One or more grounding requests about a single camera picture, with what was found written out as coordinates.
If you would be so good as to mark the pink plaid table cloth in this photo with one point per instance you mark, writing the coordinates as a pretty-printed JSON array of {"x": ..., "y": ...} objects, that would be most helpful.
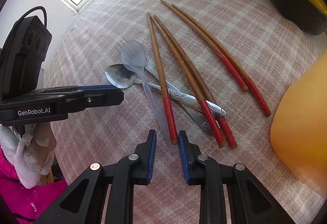
[{"x": 273, "y": 51}]

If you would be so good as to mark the clear plastic spoon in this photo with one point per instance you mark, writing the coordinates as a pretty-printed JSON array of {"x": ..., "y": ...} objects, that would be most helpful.
[{"x": 133, "y": 57}]

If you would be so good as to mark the red-tipped wooden chopstick five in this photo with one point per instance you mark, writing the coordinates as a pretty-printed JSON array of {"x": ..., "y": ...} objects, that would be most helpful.
[{"x": 222, "y": 123}]

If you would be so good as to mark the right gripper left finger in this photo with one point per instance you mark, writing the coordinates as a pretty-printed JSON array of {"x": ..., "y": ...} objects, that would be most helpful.
[{"x": 105, "y": 193}]

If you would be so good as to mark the left hand in white glove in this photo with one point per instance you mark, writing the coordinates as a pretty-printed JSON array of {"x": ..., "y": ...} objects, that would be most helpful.
[{"x": 31, "y": 154}]

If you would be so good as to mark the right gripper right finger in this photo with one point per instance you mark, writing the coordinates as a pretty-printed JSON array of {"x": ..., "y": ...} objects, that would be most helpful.
[{"x": 222, "y": 187}]

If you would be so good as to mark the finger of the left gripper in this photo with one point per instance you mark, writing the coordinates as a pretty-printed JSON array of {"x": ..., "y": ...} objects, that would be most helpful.
[
  {"x": 97, "y": 99},
  {"x": 97, "y": 87}
]

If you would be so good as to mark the red-tipped wooden chopstick four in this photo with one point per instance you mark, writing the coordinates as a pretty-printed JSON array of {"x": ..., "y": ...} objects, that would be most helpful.
[{"x": 198, "y": 93}]

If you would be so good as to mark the red-tipped wooden chopstick three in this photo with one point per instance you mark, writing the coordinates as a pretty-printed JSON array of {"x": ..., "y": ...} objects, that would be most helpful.
[{"x": 162, "y": 80}]

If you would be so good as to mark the steel fork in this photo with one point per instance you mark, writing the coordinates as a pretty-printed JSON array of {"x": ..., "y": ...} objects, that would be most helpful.
[{"x": 176, "y": 94}]

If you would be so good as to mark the yellow plastic utensil container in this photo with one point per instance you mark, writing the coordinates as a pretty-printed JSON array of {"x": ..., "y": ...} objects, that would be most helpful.
[{"x": 298, "y": 130}]

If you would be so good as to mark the pink sleeve forearm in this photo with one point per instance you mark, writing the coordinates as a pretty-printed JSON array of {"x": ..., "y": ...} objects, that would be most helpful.
[{"x": 21, "y": 205}]

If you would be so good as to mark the red-tipped wooden chopstick two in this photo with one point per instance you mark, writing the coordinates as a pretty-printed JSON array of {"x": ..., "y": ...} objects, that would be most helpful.
[{"x": 222, "y": 52}]

